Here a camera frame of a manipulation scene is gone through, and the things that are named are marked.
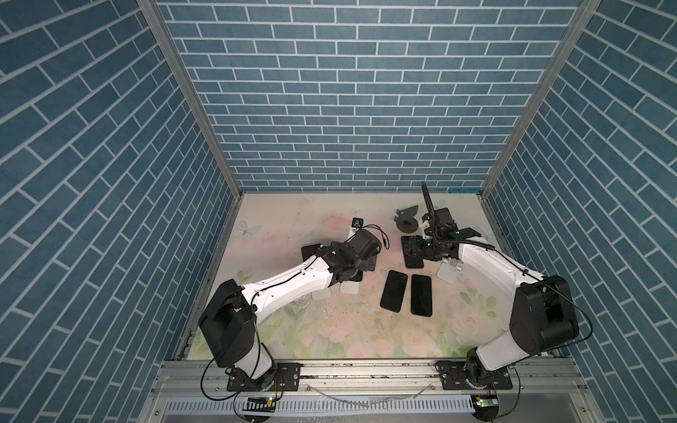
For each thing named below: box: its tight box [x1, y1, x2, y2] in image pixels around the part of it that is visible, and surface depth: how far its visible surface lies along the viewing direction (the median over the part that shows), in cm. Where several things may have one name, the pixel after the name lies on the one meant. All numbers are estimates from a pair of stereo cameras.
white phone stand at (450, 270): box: [436, 257, 464, 285], surface depth 96 cm
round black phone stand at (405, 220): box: [394, 205, 419, 234], surface depth 110 cm
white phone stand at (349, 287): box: [340, 280, 360, 295], surface depth 93 cm
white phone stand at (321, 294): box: [310, 287, 331, 301], surface depth 91 cm
